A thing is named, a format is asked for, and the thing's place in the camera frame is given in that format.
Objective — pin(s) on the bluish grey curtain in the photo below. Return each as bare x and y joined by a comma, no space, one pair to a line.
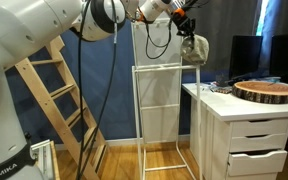
282,16

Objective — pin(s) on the white shallow desk drawer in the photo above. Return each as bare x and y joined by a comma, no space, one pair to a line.
260,127

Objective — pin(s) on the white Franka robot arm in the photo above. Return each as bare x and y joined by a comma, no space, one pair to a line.
4,100

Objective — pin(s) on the large black monitor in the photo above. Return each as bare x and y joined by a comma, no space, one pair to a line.
287,55

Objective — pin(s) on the round wood slice with bark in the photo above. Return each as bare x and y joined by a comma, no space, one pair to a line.
264,91

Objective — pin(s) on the wooden board edge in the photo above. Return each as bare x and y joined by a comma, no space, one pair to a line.
54,163

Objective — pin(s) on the white deep desk drawer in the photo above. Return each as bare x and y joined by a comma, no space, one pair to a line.
257,163

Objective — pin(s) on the dark patterned desk item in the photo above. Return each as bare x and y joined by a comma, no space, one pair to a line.
223,89

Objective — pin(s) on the small black monitor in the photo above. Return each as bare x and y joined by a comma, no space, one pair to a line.
245,55

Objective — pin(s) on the white medium desk drawer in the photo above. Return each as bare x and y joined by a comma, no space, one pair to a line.
259,142

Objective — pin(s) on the light wooden ladder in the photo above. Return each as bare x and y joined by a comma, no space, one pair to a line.
50,100

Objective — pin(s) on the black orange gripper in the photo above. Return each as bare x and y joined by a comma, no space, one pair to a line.
184,19

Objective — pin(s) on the beige cap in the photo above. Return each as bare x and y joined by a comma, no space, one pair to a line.
199,50

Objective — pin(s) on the dark small desk cup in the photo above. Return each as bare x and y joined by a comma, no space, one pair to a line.
222,80

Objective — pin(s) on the aluminium frame profile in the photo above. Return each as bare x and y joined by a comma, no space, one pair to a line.
40,156

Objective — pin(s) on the white metal clothes rack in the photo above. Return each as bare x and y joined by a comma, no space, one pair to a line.
157,100

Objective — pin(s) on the white desk with drawers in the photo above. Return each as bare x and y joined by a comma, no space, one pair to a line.
250,110

